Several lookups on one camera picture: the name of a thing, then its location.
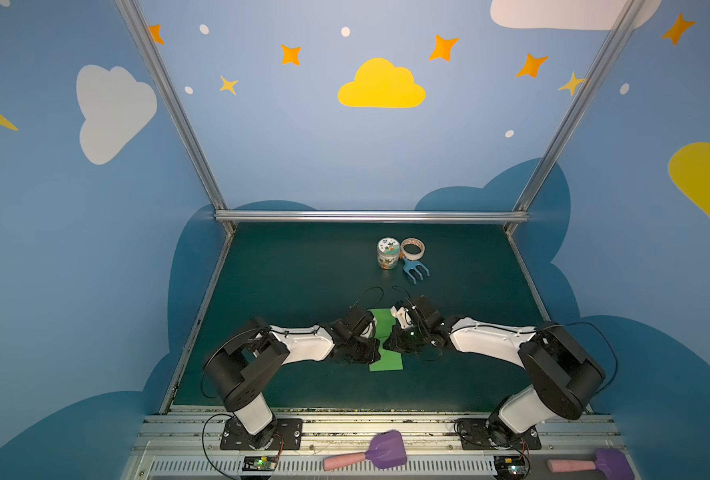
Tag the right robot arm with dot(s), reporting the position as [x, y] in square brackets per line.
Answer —
[563, 376]

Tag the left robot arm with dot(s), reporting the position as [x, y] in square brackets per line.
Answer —
[243, 366]

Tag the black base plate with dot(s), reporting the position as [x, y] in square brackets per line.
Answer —
[481, 434]
[283, 433]

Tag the blue garden hand rake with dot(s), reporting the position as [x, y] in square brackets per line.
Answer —
[415, 270]

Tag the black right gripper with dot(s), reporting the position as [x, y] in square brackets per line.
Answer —
[400, 339]

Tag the white tape roll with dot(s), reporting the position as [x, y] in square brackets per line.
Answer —
[412, 249]

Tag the aluminium left corner post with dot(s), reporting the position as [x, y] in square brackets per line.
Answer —
[135, 21]

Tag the carrot snack jar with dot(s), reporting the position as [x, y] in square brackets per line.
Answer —
[388, 252]

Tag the aluminium front rail base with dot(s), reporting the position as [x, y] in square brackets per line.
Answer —
[201, 443]

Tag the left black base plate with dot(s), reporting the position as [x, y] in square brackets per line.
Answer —
[283, 433]

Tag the aluminium right corner post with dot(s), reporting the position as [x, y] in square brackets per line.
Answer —
[602, 64]

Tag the left green circuit board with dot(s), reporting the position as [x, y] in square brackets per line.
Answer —
[259, 464]

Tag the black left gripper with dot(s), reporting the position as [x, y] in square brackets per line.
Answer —
[366, 345]

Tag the purple scoop pink handle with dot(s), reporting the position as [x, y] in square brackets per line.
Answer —
[612, 463]
[386, 450]

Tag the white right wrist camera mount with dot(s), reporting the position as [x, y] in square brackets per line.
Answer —
[416, 312]

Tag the green square paper sheet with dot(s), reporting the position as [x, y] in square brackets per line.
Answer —
[389, 360]

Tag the aluminium back frame rail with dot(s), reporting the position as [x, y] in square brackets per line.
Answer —
[439, 217]

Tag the right green circuit board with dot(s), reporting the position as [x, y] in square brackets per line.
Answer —
[510, 468]

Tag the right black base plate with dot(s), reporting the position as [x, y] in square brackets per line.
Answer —
[481, 434]

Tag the aluminium corner post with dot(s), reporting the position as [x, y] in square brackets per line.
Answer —
[135, 21]
[602, 64]

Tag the green circuit board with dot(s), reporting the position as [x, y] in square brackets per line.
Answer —
[510, 468]
[259, 464]

